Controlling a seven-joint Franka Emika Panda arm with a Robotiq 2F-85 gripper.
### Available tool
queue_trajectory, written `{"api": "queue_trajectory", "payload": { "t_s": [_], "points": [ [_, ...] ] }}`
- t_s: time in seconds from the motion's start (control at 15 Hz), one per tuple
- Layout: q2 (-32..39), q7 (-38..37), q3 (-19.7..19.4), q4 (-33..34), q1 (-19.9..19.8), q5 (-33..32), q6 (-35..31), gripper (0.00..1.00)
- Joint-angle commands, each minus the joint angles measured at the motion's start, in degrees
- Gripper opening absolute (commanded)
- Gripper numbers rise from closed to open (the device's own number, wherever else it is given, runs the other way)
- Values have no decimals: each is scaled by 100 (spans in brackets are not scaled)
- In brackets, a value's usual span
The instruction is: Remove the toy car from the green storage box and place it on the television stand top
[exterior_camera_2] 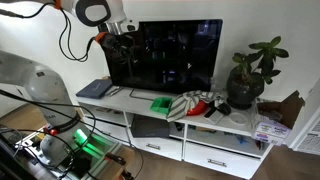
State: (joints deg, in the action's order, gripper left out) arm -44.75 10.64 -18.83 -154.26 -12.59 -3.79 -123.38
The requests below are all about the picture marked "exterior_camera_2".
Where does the black shelf box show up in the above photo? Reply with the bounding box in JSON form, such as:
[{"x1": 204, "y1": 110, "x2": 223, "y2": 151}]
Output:
[{"x1": 131, "y1": 115, "x2": 169, "y2": 138}]

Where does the brown cardboard box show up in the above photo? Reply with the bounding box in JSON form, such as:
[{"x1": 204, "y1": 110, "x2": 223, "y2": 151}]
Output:
[{"x1": 257, "y1": 91, "x2": 305, "y2": 129}]

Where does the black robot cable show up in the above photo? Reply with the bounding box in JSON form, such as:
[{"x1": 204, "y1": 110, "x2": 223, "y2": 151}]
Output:
[{"x1": 0, "y1": 2, "x2": 98, "y2": 63}]

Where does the white round dish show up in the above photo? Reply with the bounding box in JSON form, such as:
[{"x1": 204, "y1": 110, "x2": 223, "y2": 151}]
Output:
[{"x1": 229, "y1": 112, "x2": 248, "y2": 125}]

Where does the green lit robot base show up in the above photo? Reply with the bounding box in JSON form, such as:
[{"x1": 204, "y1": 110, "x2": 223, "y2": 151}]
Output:
[{"x1": 18, "y1": 129, "x2": 126, "y2": 180}]

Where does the white television stand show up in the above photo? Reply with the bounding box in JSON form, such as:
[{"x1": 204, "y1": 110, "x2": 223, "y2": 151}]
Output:
[{"x1": 78, "y1": 88, "x2": 272, "y2": 179}]

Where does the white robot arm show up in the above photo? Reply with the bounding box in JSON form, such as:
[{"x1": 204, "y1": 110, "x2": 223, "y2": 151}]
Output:
[{"x1": 0, "y1": 0, "x2": 138, "y2": 165}]

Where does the dark blue book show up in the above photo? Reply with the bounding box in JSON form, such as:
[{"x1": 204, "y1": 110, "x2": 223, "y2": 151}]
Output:
[{"x1": 76, "y1": 79, "x2": 112, "y2": 99}]

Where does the black flat television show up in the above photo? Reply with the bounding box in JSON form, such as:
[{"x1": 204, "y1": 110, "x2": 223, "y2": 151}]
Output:
[{"x1": 106, "y1": 19, "x2": 223, "y2": 94}]

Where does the potted green plant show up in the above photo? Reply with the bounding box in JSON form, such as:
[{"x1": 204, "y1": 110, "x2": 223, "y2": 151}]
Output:
[{"x1": 226, "y1": 36, "x2": 289, "y2": 110}]

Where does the black small device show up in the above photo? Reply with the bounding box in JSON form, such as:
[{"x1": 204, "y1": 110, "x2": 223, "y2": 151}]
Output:
[{"x1": 217, "y1": 103, "x2": 231, "y2": 115}]

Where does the striped grey white cloth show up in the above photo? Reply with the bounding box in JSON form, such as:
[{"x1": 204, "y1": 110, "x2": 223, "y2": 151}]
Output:
[{"x1": 166, "y1": 90, "x2": 223, "y2": 122}]

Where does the black television cable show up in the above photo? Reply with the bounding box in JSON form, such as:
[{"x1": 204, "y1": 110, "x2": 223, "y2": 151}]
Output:
[{"x1": 129, "y1": 87, "x2": 156, "y2": 102}]

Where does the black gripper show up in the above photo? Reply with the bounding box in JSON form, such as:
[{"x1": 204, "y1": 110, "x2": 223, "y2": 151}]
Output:
[{"x1": 100, "y1": 34, "x2": 135, "y2": 63}]

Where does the black remote control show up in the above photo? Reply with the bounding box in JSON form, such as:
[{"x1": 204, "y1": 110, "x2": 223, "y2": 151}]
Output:
[{"x1": 204, "y1": 107, "x2": 217, "y2": 118}]

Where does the white purple product box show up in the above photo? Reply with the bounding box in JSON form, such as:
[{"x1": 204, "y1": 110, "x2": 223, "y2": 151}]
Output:
[{"x1": 252, "y1": 120, "x2": 291, "y2": 146}]

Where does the red mesh object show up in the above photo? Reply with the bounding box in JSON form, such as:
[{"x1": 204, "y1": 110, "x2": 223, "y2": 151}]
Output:
[{"x1": 187, "y1": 100, "x2": 207, "y2": 116}]

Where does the green storage box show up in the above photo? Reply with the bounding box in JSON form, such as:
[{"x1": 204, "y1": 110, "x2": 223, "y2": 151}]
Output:
[{"x1": 150, "y1": 97, "x2": 172, "y2": 114}]

